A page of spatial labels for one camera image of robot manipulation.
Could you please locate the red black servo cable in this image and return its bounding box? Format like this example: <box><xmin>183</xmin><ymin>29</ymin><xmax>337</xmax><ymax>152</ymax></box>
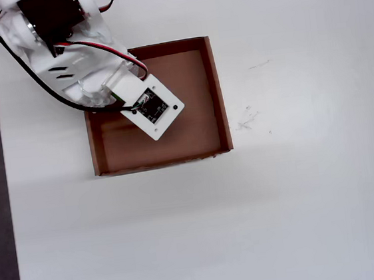
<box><xmin>96</xmin><ymin>0</ymin><xmax>121</xmax><ymax>13</ymax></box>
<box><xmin>52</xmin><ymin>33</ymin><xmax>150</xmax><ymax>91</ymax></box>

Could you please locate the black camera cable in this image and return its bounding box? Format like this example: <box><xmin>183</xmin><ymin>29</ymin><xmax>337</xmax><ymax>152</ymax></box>
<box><xmin>0</xmin><ymin>0</ymin><xmax>138</xmax><ymax>126</ymax></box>

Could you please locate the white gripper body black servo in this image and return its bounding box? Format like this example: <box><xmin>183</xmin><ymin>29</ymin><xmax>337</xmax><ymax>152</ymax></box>
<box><xmin>28</xmin><ymin>34</ymin><xmax>150</xmax><ymax>115</ymax></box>

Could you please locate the brown cardboard box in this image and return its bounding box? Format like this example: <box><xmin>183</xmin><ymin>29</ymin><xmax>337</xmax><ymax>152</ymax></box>
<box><xmin>77</xmin><ymin>34</ymin><xmax>236</xmax><ymax>180</ymax></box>

